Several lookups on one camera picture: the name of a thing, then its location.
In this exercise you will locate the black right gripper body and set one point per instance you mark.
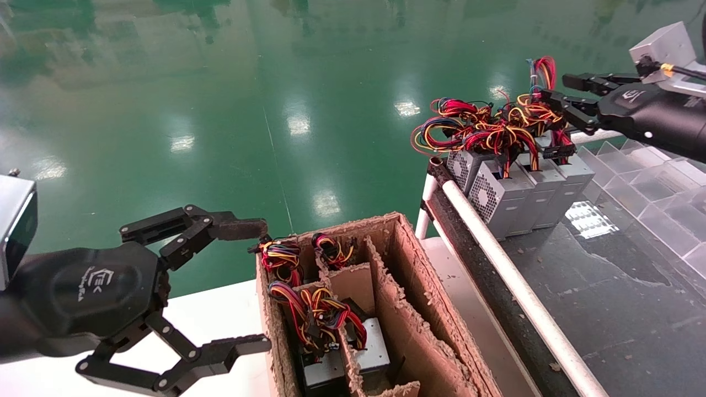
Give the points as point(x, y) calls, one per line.
point(656, 116)

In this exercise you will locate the clear acrylic divider tray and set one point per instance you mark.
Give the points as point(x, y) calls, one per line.
point(651, 193)

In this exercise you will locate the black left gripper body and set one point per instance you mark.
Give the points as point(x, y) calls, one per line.
point(83, 298)

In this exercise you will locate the brown cardboard divider box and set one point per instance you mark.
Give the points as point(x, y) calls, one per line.
point(419, 309)

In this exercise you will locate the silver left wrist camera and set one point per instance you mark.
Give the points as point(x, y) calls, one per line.
point(14, 231)

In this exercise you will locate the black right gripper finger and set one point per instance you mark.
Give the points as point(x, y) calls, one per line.
point(579, 110)
point(595, 84)

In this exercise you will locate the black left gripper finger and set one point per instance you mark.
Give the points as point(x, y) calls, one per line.
point(231, 347)
point(237, 229)

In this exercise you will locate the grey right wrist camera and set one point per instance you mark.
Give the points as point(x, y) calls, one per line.
point(667, 47)

